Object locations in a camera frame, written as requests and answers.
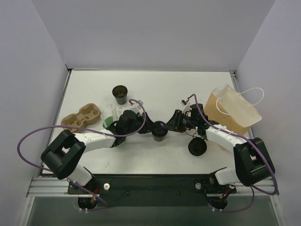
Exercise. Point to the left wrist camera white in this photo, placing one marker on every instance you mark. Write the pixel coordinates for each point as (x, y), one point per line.
(136, 107)

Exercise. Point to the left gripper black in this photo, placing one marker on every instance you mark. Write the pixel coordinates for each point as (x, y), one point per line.
(143, 123)

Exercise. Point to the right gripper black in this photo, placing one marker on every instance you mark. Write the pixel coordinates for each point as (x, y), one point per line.
(177, 121)

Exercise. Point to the brown cardboard cup carrier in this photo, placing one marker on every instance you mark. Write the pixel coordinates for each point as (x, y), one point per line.
(87, 115)

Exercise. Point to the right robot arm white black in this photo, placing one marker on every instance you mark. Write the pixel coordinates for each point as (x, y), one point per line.
(252, 161)

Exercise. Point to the green straw holder cup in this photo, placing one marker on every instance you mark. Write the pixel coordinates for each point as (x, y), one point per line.
(108, 121)

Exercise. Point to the black cup lid stack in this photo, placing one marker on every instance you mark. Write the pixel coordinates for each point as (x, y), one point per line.
(197, 146)

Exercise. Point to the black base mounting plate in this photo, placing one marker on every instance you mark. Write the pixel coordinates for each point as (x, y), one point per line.
(152, 190)

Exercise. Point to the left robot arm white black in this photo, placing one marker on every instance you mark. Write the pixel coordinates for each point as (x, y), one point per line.
(62, 156)

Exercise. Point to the white wrapped straw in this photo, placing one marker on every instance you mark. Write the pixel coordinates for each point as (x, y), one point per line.
(116, 112)

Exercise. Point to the brown paper takeout bag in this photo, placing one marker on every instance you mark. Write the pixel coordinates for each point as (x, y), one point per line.
(230, 109)

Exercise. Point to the black takeout coffee cup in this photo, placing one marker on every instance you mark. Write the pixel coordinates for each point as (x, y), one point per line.
(120, 94)

